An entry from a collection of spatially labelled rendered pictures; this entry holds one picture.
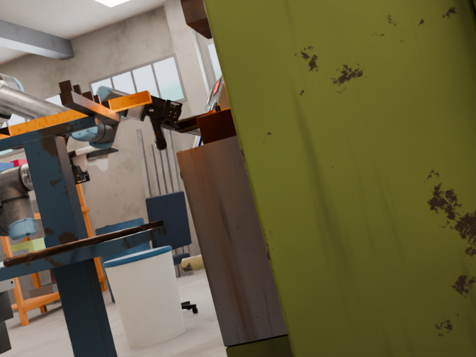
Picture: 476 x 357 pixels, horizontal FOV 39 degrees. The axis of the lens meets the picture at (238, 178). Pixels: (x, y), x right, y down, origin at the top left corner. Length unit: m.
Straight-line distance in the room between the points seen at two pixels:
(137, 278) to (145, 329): 0.35
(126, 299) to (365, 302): 3.47
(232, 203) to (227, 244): 0.09
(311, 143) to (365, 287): 0.26
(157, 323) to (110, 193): 5.72
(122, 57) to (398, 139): 9.03
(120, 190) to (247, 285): 8.59
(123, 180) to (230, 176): 8.54
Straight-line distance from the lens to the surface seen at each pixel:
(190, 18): 1.67
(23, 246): 8.74
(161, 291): 4.53
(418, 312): 1.18
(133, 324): 4.59
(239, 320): 1.49
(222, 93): 2.12
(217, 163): 1.47
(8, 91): 2.15
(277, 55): 1.19
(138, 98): 1.36
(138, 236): 1.15
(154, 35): 9.90
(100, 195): 10.17
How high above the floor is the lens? 0.77
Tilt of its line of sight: 2 degrees up
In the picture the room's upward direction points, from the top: 14 degrees counter-clockwise
